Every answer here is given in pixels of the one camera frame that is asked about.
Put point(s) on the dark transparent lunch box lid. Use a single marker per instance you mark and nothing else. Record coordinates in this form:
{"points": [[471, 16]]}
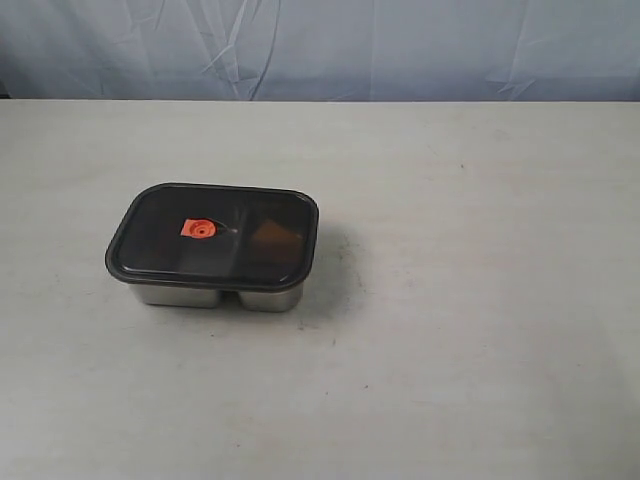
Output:
{"points": [[197, 236]]}

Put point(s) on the stainless steel lunch box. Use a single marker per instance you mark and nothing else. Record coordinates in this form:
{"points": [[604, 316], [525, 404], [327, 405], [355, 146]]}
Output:
{"points": [[210, 298]]}

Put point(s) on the yellow toy cheese wedge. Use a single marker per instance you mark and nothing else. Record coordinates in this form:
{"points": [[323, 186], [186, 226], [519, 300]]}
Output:
{"points": [[272, 239]]}

